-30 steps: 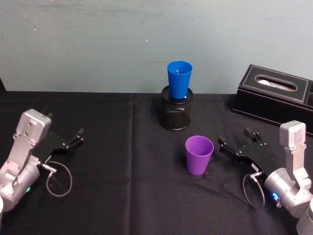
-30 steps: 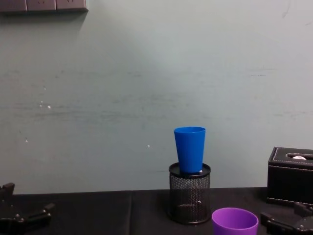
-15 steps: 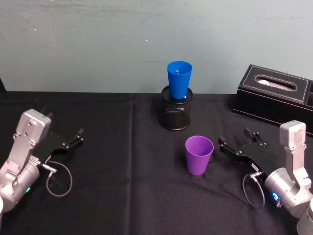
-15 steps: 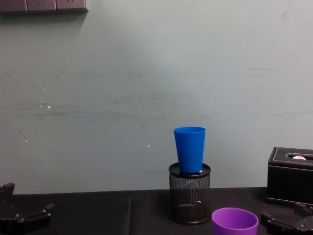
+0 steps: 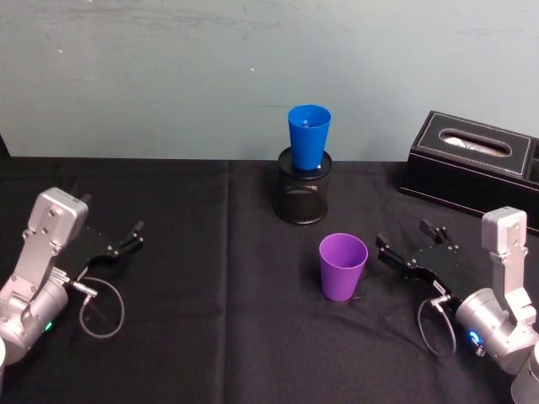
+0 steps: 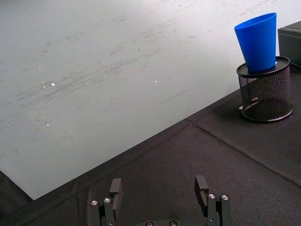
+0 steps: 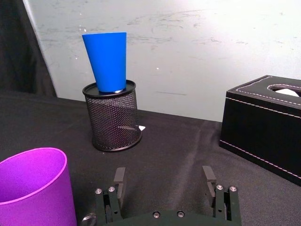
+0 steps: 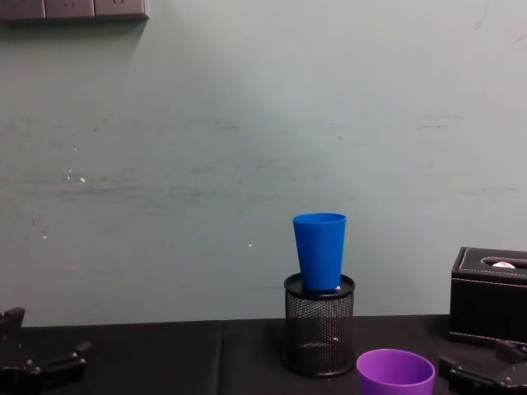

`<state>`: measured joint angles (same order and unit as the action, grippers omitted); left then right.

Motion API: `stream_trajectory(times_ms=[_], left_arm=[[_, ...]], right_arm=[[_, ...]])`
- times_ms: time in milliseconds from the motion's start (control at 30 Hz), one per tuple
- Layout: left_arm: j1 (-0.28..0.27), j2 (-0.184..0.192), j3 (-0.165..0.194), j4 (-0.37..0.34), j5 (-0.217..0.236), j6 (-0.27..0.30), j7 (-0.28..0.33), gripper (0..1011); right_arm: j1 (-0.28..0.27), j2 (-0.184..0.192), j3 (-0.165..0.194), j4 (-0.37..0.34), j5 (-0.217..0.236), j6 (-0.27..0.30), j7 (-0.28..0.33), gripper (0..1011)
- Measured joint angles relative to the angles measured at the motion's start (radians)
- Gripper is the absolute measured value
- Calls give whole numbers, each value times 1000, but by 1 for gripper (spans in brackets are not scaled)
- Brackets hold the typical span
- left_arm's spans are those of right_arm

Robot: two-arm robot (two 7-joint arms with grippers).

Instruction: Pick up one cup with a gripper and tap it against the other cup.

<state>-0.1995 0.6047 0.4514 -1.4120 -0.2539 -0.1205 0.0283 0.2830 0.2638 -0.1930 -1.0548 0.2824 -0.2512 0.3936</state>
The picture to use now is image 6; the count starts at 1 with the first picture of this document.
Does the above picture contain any black box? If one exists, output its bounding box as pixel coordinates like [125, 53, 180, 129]
[277, 20, 301, 68]

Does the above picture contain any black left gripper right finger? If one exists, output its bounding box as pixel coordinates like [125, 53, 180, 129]
[194, 175, 232, 226]

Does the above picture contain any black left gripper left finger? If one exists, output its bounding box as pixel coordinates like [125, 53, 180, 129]
[90, 178, 123, 226]

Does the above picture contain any black mesh pen holder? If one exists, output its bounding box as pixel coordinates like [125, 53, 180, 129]
[236, 56, 294, 122]

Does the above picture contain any black table cloth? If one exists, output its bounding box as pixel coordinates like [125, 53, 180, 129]
[0, 63, 301, 226]

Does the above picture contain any blue plastic cup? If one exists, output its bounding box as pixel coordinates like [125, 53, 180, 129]
[233, 12, 277, 73]

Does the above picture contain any pale grey wall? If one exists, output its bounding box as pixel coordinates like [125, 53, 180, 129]
[0, 0, 301, 201]

